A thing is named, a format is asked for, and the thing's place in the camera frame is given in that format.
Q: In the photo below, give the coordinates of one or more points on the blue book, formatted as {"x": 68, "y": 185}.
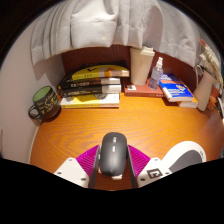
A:
{"x": 175, "y": 87}

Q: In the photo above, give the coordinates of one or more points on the yellow and black book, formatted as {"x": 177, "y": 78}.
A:
{"x": 96, "y": 71}

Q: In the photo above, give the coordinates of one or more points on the white pitcher vase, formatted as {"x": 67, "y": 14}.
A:
{"x": 204, "y": 90}

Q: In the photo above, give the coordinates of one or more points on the white curtain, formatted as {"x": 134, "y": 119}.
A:
{"x": 116, "y": 23}

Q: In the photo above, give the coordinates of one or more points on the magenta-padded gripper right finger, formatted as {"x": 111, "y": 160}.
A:
{"x": 146, "y": 168}

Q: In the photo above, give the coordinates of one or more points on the red book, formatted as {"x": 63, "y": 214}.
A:
{"x": 140, "y": 91}

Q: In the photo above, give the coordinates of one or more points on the cream tumbler with lid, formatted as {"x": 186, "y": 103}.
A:
{"x": 141, "y": 68}

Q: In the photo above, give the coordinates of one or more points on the clear spray bottle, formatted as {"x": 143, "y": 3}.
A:
{"x": 155, "y": 76}

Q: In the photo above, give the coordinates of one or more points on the white flower bouquet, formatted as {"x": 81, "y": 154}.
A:
{"x": 211, "y": 60}

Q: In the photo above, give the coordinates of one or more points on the white electronic device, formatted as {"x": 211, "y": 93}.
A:
{"x": 221, "y": 108}

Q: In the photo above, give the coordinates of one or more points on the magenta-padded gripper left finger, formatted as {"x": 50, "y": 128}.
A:
{"x": 78, "y": 168}

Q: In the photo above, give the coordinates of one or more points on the white and grey mouse pad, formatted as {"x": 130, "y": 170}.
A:
{"x": 186, "y": 156}

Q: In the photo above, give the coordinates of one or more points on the dark mug with green inside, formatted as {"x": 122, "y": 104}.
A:
{"x": 46, "y": 103}

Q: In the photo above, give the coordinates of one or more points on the dark grey computer mouse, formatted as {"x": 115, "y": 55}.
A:
{"x": 113, "y": 153}

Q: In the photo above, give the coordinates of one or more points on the yellow and white book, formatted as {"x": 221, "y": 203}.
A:
{"x": 90, "y": 100}

